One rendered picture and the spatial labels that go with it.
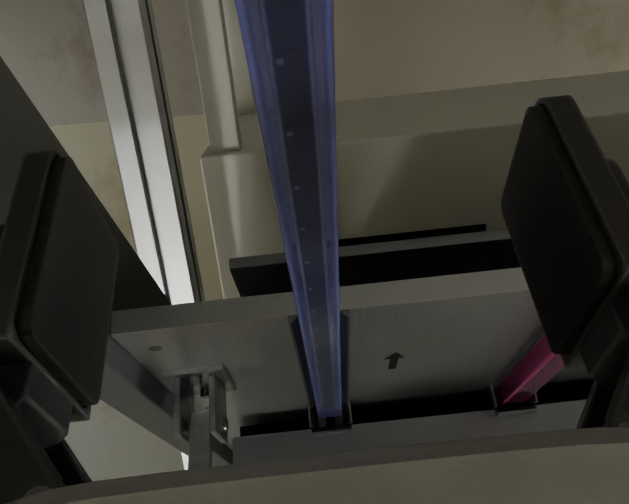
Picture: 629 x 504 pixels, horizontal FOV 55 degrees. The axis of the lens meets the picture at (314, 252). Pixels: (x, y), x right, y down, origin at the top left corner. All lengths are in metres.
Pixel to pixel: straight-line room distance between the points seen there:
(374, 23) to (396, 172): 2.64
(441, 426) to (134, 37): 0.33
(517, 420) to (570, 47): 2.94
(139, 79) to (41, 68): 3.46
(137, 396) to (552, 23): 3.07
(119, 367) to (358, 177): 0.40
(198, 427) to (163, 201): 0.23
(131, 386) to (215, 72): 0.39
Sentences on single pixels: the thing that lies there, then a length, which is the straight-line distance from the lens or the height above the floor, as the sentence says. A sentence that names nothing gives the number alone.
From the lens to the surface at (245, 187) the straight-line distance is 0.61.
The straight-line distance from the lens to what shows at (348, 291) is 0.23.
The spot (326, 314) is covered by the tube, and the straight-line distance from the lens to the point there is 0.20.
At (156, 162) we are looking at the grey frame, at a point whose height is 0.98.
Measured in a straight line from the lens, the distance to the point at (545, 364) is 0.31.
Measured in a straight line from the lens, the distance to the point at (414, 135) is 0.61.
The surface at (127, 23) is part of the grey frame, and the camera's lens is 0.47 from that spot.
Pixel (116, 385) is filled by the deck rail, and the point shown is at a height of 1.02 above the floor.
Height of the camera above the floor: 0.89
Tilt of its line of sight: 21 degrees up
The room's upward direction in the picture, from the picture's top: 174 degrees clockwise
